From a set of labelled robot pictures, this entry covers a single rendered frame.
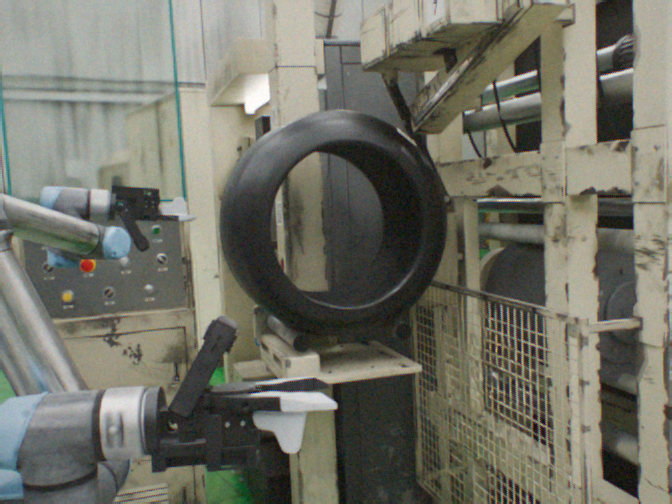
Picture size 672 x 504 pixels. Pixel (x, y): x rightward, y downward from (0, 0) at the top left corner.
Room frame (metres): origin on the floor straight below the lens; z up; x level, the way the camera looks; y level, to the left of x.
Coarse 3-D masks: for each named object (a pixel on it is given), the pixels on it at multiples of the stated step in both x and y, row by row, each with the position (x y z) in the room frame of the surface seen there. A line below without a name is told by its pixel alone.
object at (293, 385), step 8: (256, 384) 0.79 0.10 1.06; (264, 384) 0.78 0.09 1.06; (272, 384) 0.78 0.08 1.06; (280, 384) 0.79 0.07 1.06; (288, 384) 0.80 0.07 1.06; (296, 384) 0.80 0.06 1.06; (304, 384) 0.81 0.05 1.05; (312, 384) 0.82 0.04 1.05; (320, 384) 0.82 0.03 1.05; (328, 384) 0.83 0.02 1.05; (288, 392) 0.80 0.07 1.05
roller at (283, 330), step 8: (272, 320) 2.01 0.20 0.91; (272, 328) 2.00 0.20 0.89; (280, 328) 1.90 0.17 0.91; (288, 328) 1.85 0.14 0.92; (280, 336) 1.89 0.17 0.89; (288, 336) 1.80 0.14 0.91; (296, 336) 1.75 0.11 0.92; (304, 336) 1.75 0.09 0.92; (296, 344) 1.74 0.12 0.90; (304, 344) 1.75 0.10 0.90
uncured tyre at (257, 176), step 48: (288, 144) 1.74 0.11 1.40; (336, 144) 1.77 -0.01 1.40; (384, 144) 1.81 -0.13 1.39; (240, 192) 1.73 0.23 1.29; (384, 192) 2.11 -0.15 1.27; (432, 192) 1.85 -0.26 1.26; (240, 240) 1.72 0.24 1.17; (384, 240) 2.11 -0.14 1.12; (432, 240) 1.84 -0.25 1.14; (288, 288) 1.73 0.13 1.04; (336, 288) 2.08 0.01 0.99; (384, 288) 2.07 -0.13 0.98; (336, 336) 1.82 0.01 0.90
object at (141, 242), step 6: (126, 210) 1.72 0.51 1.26; (120, 216) 1.71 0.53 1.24; (126, 216) 1.72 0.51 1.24; (132, 216) 1.72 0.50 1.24; (126, 222) 1.72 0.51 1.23; (132, 222) 1.72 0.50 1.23; (132, 228) 1.72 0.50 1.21; (138, 228) 1.73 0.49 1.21; (132, 234) 1.72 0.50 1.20; (138, 234) 1.73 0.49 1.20; (138, 240) 1.72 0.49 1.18; (144, 240) 1.73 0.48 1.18; (138, 246) 1.73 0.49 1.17; (144, 246) 1.73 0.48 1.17
